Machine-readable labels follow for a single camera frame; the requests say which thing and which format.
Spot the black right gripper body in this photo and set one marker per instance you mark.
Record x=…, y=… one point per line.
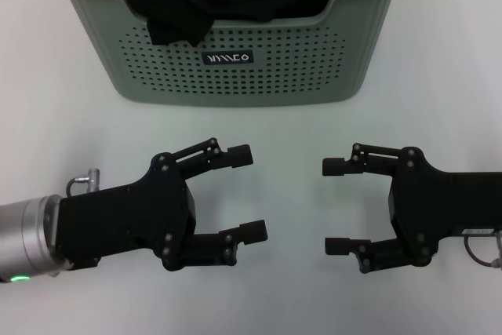
x=443, y=201

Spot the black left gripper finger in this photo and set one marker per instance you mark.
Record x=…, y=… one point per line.
x=239, y=155
x=204, y=250

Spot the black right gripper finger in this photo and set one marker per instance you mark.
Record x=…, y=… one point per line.
x=333, y=166
x=384, y=256

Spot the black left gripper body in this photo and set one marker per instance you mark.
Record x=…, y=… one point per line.
x=129, y=217

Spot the black cloth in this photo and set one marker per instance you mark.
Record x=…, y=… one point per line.
x=172, y=29

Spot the grey-green perforated storage box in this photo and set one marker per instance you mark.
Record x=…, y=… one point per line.
x=274, y=76

